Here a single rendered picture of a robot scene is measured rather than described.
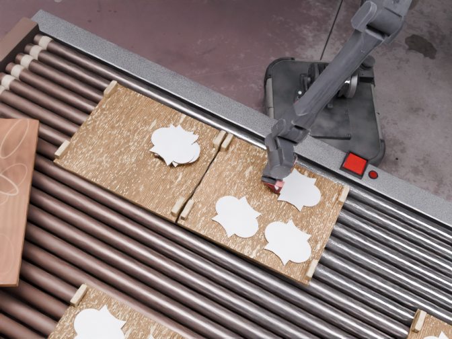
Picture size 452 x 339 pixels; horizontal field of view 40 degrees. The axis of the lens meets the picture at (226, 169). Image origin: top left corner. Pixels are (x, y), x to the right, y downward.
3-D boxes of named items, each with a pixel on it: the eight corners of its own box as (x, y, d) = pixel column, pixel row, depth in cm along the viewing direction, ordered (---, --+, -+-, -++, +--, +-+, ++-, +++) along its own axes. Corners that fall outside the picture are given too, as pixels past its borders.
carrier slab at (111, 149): (115, 85, 203) (114, 81, 202) (227, 136, 197) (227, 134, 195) (53, 164, 186) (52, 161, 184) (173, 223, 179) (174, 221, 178)
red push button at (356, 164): (348, 155, 198) (350, 152, 197) (366, 163, 197) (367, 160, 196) (342, 168, 195) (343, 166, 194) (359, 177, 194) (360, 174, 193)
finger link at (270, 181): (294, 183, 187) (291, 163, 180) (284, 201, 183) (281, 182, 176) (273, 177, 190) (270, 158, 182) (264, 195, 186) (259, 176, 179)
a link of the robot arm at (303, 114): (399, 13, 151) (366, -4, 146) (407, 26, 147) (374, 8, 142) (298, 135, 175) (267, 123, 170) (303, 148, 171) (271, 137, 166)
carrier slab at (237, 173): (229, 136, 197) (229, 134, 196) (348, 191, 191) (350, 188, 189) (177, 224, 179) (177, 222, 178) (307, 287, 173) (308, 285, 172)
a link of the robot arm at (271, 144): (282, 128, 173) (262, 131, 173) (286, 146, 168) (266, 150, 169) (285, 143, 178) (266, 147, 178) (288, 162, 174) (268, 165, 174)
